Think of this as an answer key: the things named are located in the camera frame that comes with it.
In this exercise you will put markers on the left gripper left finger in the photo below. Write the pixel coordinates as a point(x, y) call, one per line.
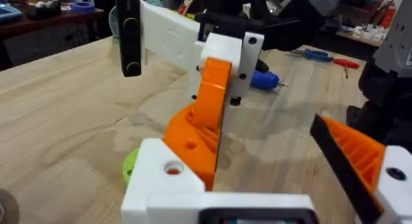
point(154, 175)

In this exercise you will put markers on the blue tape roll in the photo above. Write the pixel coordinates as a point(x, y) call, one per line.
point(83, 6)

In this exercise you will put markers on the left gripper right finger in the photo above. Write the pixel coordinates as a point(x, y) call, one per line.
point(357, 159)

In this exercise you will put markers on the red fire extinguisher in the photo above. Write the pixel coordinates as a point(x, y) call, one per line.
point(388, 14)

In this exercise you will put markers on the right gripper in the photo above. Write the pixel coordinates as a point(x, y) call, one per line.
point(289, 31)

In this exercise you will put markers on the dark brown side table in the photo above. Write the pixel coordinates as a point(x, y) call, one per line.
point(48, 31)

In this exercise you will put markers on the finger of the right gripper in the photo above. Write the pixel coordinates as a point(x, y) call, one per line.
point(194, 82)

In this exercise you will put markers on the orange ribbed wedge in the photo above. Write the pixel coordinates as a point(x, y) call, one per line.
point(193, 153)

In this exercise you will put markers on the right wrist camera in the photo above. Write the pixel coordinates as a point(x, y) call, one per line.
point(128, 40)

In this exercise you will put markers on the green disc with holes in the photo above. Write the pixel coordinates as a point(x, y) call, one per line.
point(130, 166)

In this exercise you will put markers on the right wrist upright plate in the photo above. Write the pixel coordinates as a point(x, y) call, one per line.
point(167, 34)

